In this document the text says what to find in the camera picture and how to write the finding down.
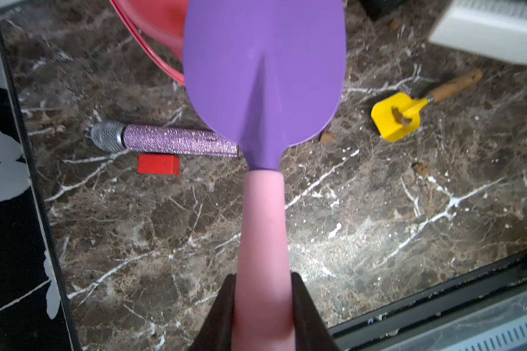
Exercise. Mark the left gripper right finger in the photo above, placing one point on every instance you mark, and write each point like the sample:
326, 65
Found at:
310, 331

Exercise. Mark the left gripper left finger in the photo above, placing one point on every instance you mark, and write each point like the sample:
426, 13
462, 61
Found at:
216, 332

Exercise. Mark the purple round trowel pink handle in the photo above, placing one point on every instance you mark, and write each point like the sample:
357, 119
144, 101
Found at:
265, 75

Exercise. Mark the pink plastic bucket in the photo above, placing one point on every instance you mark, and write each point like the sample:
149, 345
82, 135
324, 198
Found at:
161, 20

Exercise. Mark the red small block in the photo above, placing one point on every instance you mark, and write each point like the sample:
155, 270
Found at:
161, 164

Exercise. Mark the purple glitter microphone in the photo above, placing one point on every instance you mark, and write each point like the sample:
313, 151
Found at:
114, 136

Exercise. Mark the black white checkerboard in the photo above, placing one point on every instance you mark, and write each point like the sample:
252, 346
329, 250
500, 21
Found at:
383, 5

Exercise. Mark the white slotted cable duct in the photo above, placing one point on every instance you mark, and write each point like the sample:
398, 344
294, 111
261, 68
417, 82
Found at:
509, 336

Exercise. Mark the black front rail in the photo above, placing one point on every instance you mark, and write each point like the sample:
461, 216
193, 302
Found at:
443, 315

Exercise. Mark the yellow shovel wooden handle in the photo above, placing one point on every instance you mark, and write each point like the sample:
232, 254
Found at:
399, 115

